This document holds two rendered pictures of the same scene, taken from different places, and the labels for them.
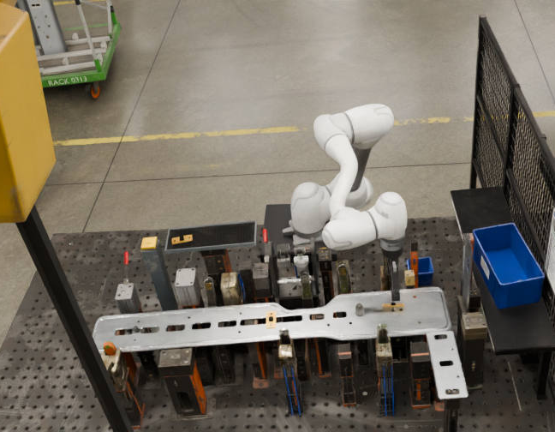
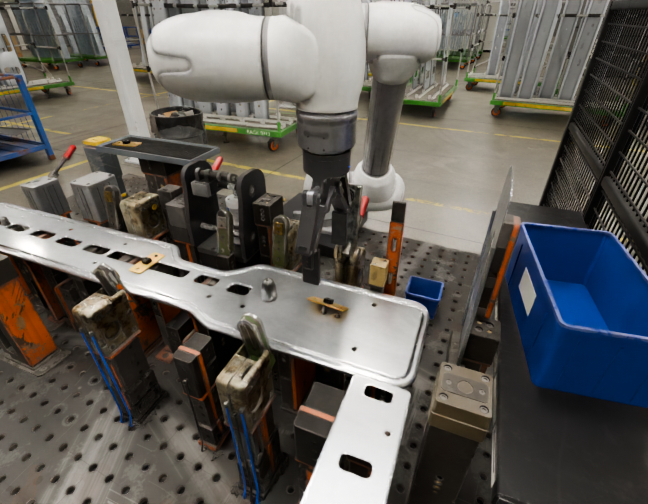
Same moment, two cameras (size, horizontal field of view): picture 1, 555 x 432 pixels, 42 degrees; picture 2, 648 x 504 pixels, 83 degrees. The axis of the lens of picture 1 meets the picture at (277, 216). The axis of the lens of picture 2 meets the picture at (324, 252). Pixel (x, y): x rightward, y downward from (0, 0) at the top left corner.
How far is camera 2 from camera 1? 2.12 m
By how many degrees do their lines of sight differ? 14
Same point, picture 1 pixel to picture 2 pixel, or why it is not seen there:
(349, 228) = (193, 21)
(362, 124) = (385, 16)
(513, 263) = (587, 310)
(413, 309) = (358, 322)
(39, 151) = not seen: outside the picture
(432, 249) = (454, 281)
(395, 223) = (317, 45)
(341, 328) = (221, 308)
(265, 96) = not seen: hidden behind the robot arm
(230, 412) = (64, 379)
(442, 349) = (366, 424)
